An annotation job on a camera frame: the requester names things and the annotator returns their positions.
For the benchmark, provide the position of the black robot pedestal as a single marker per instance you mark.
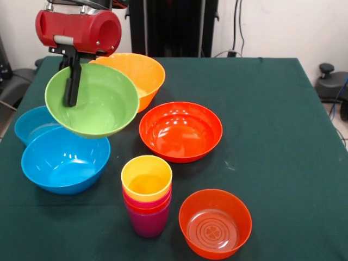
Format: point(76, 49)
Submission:
point(168, 27)

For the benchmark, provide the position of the purple plastic cup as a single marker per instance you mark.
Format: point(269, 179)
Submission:
point(148, 224)

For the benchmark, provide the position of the yellow plastic cup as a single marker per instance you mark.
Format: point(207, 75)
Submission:
point(146, 168)

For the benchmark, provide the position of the dark green table cloth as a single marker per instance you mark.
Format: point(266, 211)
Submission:
point(299, 204)

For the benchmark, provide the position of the magenta-red plastic cup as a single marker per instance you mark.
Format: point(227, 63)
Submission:
point(146, 204)

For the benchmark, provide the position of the large orange plastic bowl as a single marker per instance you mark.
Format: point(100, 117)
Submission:
point(144, 73)

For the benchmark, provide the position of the orange-red plastic cup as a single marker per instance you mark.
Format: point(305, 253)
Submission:
point(146, 211)

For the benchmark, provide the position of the black rounded floor base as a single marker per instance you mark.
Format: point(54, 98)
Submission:
point(16, 81)
point(330, 84)

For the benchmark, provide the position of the large blue plastic bowl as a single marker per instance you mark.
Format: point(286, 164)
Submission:
point(65, 168)

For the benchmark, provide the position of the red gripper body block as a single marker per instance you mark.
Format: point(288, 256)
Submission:
point(79, 32)

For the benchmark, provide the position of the green plastic bowl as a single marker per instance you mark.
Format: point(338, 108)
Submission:
point(103, 108)

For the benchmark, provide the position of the wide orange-red shallow bowl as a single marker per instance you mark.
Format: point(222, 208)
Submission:
point(180, 133)

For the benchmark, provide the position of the small blue plastic bowl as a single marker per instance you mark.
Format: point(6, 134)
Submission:
point(30, 122)

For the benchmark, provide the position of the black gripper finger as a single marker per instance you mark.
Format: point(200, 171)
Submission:
point(63, 63)
point(72, 92)

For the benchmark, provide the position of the small orange-red ringed bowl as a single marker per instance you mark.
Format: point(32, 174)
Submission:
point(214, 206)

